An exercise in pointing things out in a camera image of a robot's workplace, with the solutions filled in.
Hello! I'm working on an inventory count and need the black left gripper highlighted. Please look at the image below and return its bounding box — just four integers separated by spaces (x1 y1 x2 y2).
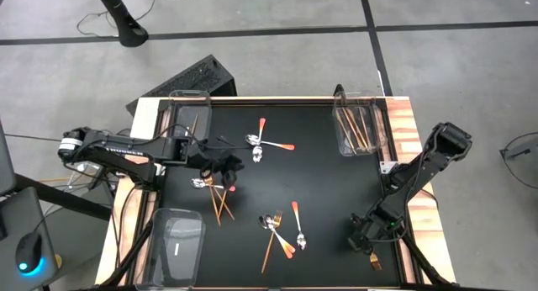
187 149 245 191

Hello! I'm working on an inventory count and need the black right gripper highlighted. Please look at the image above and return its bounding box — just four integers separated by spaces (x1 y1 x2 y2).
347 206 407 256

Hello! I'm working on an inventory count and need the clear plastic bin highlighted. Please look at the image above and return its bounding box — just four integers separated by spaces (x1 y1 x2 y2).
166 88 213 154
145 206 208 291
331 90 382 157

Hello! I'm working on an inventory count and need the black computer tower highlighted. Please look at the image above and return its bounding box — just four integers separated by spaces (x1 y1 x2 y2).
125 54 239 117

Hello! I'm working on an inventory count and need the black desk bar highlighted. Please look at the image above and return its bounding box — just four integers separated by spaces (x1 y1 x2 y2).
14 172 113 221

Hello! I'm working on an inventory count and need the grey stand foot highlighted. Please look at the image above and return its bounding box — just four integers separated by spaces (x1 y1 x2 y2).
499 135 538 161

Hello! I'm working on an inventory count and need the grey desk pad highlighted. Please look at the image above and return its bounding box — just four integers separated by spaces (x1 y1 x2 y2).
0 185 60 291

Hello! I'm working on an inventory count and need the black computer mouse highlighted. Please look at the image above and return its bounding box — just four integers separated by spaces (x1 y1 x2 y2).
15 231 44 274

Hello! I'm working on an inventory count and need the grey laptop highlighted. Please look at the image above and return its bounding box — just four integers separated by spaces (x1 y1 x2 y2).
0 118 18 198

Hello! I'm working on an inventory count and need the black cable loop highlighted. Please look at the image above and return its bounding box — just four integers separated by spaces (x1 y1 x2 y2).
498 131 538 207

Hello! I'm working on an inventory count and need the thin black floor cable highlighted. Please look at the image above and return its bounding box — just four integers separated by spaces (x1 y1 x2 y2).
76 0 157 38

